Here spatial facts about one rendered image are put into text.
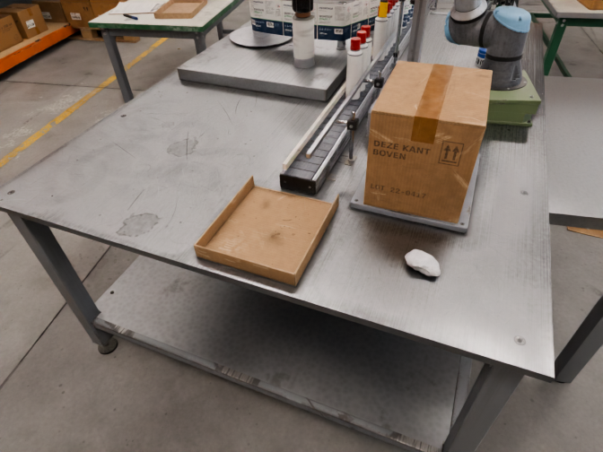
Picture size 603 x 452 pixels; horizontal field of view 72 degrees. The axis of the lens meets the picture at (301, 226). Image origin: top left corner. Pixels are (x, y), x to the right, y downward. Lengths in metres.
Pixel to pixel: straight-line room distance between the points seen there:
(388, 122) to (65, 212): 0.89
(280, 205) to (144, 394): 1.02
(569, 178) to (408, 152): 0.57
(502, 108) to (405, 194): 0.63
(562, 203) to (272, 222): 0.77
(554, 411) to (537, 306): 0.93
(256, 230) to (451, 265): 0.48
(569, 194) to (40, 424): 1.93
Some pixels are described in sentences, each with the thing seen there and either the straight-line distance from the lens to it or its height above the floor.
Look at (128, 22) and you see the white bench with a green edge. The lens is 2.98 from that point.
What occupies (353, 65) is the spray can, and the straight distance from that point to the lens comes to 1.50.
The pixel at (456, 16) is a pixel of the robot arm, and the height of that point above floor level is 1.11.
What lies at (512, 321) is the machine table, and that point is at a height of 0.83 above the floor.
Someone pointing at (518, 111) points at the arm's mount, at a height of 0.88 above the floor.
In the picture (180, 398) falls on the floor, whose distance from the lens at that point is 1.80.
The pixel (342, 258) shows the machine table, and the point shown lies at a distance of 1.00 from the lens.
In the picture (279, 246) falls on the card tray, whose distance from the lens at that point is 1.02.
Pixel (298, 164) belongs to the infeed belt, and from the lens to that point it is 1.21.
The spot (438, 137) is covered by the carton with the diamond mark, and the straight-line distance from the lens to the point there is 0.97.
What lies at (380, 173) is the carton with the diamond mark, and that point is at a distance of 1.04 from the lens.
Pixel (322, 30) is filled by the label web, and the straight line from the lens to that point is 2.01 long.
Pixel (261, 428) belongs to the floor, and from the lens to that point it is 1.69.
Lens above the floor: 1.56
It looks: 42 degrees down
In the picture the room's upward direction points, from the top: 3 degrees counter-clockwise
